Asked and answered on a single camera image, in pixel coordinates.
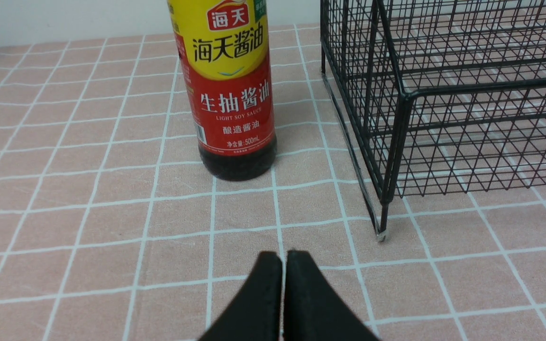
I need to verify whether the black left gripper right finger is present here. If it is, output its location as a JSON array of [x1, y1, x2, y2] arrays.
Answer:
[[282, 250, 378, 341]]

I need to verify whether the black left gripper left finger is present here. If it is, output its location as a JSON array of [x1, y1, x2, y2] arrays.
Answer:
[[199, 251, 282, 341]]

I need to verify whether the red-label soy sauce bottle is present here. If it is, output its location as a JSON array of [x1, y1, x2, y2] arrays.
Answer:
[[168, 0, 277, 181]]

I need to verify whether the pink checkered tablecloth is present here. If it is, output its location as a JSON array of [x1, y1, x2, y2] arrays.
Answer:
[[0, 25, 546, 341]]

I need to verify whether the black wire mesh rack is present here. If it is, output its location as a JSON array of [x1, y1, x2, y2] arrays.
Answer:
[[320, 0, 546, 242]]

